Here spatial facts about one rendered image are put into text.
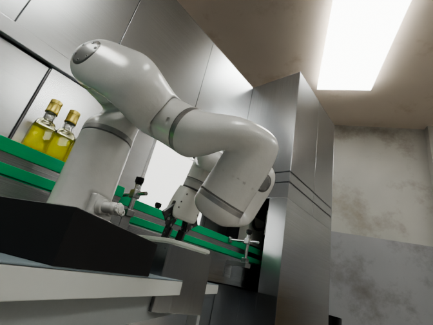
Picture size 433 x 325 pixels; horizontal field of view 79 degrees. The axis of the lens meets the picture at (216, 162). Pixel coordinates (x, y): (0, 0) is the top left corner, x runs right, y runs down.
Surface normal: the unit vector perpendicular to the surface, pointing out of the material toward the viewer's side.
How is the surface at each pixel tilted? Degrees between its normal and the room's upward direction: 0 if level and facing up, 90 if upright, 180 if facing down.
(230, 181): 105
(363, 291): 90
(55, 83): 90
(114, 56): 82
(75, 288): 90
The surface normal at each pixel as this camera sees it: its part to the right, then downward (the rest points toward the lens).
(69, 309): 0.96, 0.09
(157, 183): 0.76, -0.11
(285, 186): -0.62, -0.43
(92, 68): -0.43, -0.25
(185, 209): 0.62, 0.16
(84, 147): -0.11, -0.44
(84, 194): 0.53, -0.27
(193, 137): -0.34, 0.27
